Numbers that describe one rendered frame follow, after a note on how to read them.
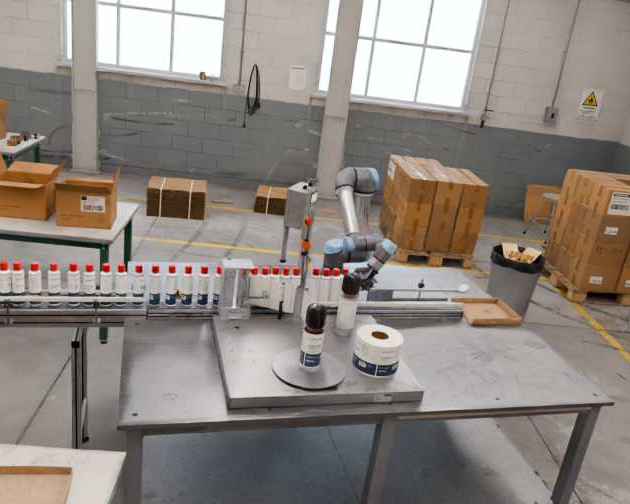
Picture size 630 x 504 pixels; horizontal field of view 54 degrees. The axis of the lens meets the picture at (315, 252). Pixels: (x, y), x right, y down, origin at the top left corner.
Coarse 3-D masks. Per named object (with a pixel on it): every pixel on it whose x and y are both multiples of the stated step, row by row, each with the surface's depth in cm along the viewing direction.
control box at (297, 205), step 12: (288, 192) 294; (300, 192) 292; (312, 192) 299; (288, 204) 296; (300, 204) 294; (312, 204) 304; (288, 216) 298; (300, 216) 296; (312, 216) 308; (300, 228) 298
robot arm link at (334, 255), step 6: (330, 240) 346; (336, 240) 346; (342, 240) 346; (330, 246) 340; (336, 246) 339; (342, 246) 340; (324, 252) 344; (330, 252) 340; (336, 252) 339; (342, 252) 341; (348, 252) 342; (324, 258) 345; (330, 258) 341; (336, 258) 341; (342, 258) 342; (348, 258) 343; (324, 264) 345; (330, 264) 342; (336, 264) 342; (342, 264) 345
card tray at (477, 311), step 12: (456, 300) 352; (468, 300) 354; (480, 300) 357; (492, 300) 359; (468, 312) 343; (480, 312) 345; (492, 312) 347; (504, 312) 349; (480, 324) 331; (492, 324) 333; (504, 324) 335; (516, 324) 337
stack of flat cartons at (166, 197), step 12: (156, 180) 705; (168, 180) 711; (180, 180) 717; (192, 180) 723; (204, 180) 728; (156, 192) 674; (168, 192) 676; (180, 192) 678; (192, 192) 680; (204, 192) 681; (156, 204) 679; (168, 204) 680; (180, 204) 682; (192, 204) 684; (204, 204) 685; (156, 216) 683; (168, 216) 685; (180, 216) 687; (192, 216) 688; (204, 216) 693
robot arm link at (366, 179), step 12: (360, 168) 333; (372, 168) 336; (360, 180) 330; (372, 180) 332; (360, 192) 334; (372, 192) 336; (360, 204) 337; (360, 216) 339; (360, 228) 341; (360, 252) 344
